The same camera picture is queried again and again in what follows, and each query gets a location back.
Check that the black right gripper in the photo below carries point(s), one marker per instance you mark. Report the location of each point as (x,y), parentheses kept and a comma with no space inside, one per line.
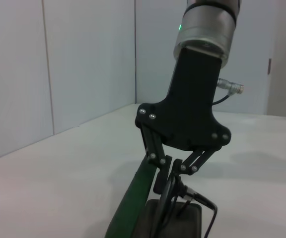
(190,111)

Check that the black glasses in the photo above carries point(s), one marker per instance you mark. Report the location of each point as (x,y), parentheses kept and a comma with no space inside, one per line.
(167,196)

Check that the green glasses case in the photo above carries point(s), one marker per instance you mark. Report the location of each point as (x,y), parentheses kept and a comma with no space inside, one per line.
(133,198)

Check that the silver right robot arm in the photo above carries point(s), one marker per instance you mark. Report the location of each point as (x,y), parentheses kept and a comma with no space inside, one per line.
(207,27)

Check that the small brown wall bracket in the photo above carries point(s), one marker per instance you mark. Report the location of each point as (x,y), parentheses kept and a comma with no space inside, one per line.
(269,65)

